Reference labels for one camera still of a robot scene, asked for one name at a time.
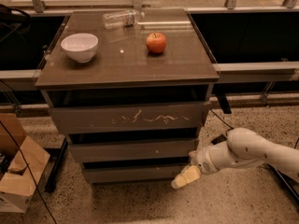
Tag black metal floor bar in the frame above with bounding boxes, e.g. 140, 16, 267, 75
269, 165, 299, 205

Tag clear plastic water bottle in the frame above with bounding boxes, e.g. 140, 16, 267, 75
103, 9, 145, 30

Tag grey top drawer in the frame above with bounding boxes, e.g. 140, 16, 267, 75
50, 102, 210, 134

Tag white ceramic bowl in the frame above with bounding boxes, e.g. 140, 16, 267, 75
61, 33, 98, 63

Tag grey middle drawer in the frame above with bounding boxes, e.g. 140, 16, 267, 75
69, 138, 198, 162

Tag black bag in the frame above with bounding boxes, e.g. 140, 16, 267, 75
0, 4, 32, 33

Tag black floor cable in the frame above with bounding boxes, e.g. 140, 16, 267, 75
209, 108, 235, 133

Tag grey bottom drawer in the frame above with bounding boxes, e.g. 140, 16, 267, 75
82, 163, 186, 183

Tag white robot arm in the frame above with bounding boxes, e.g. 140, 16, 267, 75
171, 128, 299, 189

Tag small black power adapter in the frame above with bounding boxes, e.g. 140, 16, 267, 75
211, 134, 227, 145

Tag black table leg left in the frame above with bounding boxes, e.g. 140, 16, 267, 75
45, 139, 68, 193

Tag grey drawer cabinet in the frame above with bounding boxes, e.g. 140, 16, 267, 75
36, 9, 218, 172

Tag brown cardboard box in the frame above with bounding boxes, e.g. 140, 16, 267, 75
0, 113, 50, 213

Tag red apple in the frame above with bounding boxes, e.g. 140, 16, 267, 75
146, 33, 166, 54

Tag grey drawer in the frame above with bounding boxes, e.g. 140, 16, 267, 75
82, 163, 186, 183
69, 138, 198, 162
50, 102, 210, 134

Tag metal window railing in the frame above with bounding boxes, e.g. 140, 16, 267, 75
0, 0, 299, 91

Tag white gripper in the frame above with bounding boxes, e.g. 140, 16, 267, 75
171, 147, 218, 189

